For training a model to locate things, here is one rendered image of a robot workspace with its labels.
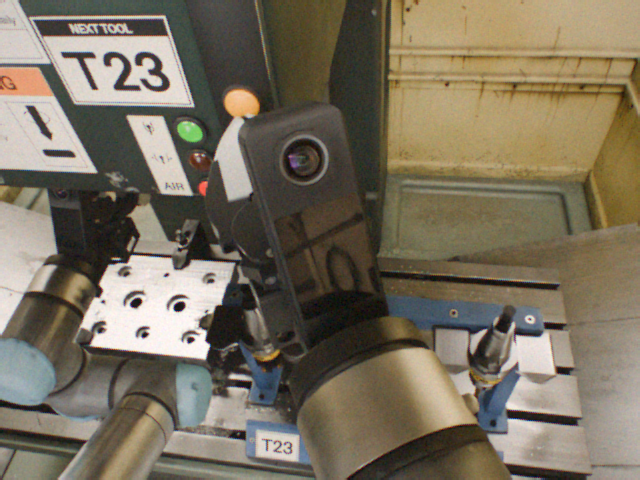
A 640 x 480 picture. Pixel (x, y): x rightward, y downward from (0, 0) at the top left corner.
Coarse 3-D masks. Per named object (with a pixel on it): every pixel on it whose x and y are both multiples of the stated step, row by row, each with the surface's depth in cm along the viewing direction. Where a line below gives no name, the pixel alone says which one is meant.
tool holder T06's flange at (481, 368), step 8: (480, 336) 71; (472, 344) 70; (512, 344) 70; (472, 352) 69; (512, 352) 69; (472, 360) 70; (480, 360) 69; (512, 360) 68; (472, 368) 71; (480, 368) 69; (488, 368) 69; (496, 368) 69; (504, 368) 68; (512, 368) 69; (504, 376) 69
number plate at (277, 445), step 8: (264, 432) 92; (272, 432) 92; (256, 440) 92; (264, 440) 92; (272, 440) 92; (280, 440) 92; (288, 440) 91; (296, 440) 91; (256, 448) 93; (264, 448) 92; (272, 448) 92; (280, 448) 92; (288, 448) 92; (296, 448) 91; (264, 456) 93; (272, 456) 92; (280, 456) 92; (288, 456) 92; (296, 456) 92
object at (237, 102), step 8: (232, 96) 36; (240, 96) 36; (248, 96) 36; (232, 104) 36; (240, 104) 36; (248, 104) 36; (256, 104) 36; (232, 112) 37; (240, 112) 37; (248, 112) 37; (256, 112) 37
